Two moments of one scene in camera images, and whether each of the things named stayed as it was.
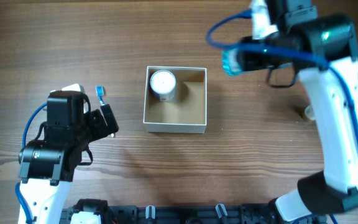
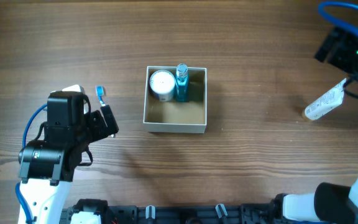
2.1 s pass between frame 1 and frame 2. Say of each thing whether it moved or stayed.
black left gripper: stayed
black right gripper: moved
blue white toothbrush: stayed
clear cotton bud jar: stayed
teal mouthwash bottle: moved
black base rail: stayed
